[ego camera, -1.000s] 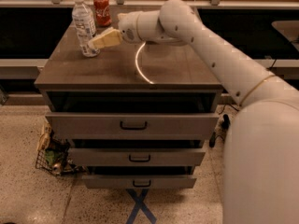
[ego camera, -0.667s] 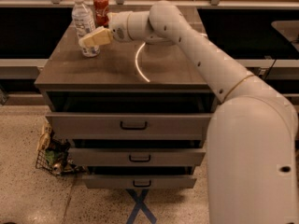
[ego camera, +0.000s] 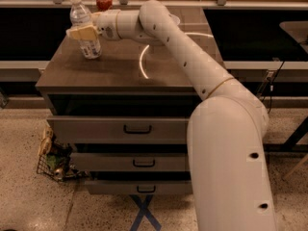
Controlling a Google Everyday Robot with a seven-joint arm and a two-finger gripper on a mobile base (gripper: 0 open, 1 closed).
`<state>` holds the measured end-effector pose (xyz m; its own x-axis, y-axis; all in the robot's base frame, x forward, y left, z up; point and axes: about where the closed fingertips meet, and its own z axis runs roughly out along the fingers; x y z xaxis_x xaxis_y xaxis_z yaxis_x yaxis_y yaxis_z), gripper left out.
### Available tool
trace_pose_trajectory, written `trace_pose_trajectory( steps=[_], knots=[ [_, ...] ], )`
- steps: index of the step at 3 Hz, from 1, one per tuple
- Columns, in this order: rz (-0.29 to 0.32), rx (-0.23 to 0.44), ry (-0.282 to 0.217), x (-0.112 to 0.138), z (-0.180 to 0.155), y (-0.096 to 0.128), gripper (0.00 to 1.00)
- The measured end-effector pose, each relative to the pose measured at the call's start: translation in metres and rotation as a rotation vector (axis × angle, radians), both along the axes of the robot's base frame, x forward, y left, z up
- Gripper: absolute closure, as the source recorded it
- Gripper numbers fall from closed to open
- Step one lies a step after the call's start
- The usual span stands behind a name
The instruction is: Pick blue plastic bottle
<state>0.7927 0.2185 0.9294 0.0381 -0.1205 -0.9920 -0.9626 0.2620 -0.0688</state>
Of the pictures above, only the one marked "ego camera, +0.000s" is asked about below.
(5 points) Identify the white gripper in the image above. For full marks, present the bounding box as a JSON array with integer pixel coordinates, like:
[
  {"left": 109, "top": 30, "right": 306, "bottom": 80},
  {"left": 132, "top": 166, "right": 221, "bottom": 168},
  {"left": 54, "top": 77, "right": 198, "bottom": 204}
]
[{"left": 66, "top": 10, "right": 119, "bottom": 40}]

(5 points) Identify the clear plastic water bottle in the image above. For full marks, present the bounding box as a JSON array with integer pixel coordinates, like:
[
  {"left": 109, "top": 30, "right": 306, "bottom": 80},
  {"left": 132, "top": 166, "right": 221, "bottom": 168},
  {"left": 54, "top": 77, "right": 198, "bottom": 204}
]
[{"left": 67, "top": 0, "right": 101, "bottom": 59}]

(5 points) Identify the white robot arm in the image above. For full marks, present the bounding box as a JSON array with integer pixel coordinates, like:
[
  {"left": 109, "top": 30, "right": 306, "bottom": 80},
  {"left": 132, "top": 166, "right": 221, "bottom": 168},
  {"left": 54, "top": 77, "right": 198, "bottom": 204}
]
[{"left": 66, "top": 0, "right": 278, "bottom": 231}]

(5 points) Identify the red soda can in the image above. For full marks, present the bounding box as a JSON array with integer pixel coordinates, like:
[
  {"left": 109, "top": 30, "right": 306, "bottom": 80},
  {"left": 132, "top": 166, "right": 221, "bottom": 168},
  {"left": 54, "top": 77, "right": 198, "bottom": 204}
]
[{"left": 96, "top": 0, "right": 113, "bottom": 12}]

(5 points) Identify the white ceramic bowl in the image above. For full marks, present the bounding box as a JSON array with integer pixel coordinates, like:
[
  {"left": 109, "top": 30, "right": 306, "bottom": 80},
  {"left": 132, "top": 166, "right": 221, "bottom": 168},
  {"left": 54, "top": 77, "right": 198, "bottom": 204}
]
[{"left": 169, "top": 14, "right": 180, "bottom": 26}]

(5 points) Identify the grey drawer cabinet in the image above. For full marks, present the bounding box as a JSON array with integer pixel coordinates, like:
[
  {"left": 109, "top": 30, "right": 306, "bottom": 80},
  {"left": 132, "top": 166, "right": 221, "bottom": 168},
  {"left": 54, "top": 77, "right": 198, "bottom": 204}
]
[{"left": 35, "top": 6, "right": 225, "bottom": 196}]

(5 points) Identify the top grey drawer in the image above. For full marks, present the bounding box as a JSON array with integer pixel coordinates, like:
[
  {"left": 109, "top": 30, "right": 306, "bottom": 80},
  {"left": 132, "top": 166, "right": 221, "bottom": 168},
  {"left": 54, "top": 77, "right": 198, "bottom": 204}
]
[{"left": 47, "top": 115, "right": 188, "bottom": 144}]

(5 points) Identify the grey drawer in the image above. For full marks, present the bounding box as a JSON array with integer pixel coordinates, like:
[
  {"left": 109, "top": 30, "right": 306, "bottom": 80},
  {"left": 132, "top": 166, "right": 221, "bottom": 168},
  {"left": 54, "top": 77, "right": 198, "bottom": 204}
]
[
  {"left": 85, "top": 180, "right": 193, "bottom": 194},
  {"left": 71, "top": 153, "right": 189, "bottom": 172},
  {"left": 47, "top": 115, "right": 188, "bottom": 144}
]

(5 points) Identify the middle grey drawer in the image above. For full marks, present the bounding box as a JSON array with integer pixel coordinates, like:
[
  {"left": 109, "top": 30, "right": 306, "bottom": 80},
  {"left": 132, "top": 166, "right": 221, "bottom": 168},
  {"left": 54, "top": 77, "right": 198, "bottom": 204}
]
[{"left": 71, "top": 153, "right": 189, "bottom": 172}]

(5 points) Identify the bottom grey drawer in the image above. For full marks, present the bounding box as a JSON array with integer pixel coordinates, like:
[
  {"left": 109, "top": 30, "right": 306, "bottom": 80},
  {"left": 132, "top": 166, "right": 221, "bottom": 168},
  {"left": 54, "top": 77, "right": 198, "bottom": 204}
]
[{"left": 85, "top": 180, "right": 193, "bottom": 194}]

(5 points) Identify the wire basket with items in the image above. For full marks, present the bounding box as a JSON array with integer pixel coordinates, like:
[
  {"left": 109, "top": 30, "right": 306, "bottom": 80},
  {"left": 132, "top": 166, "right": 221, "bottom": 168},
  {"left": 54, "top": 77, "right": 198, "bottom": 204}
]
[{"left": 37, "top": 125, "right": 86, "bottom": 182}]

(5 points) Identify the black cable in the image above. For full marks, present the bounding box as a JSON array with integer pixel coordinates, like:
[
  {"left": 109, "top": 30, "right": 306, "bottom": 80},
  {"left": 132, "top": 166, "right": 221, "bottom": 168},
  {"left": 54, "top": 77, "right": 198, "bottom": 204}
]
[{"left": 259, "top": 41, "right": 308, "bottom": 114}]

